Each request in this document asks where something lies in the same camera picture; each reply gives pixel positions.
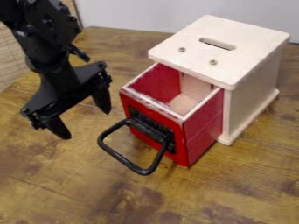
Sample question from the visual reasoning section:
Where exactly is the white wooden drawer box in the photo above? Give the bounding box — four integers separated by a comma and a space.
148, 15, 289, 145

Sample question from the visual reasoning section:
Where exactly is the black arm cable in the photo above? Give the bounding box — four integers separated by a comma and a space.
68, 43, 91, 63

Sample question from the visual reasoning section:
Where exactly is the black metal drawer handle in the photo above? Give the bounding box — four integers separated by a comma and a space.
97, 106, 176, 177

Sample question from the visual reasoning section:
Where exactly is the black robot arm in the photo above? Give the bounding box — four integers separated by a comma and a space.
0, 0, 112, 139

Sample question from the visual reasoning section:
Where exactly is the red drawer front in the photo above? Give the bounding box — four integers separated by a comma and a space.
119, 64, 224, 167

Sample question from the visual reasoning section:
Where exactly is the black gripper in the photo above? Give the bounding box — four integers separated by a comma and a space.
20, 57, 112, 140

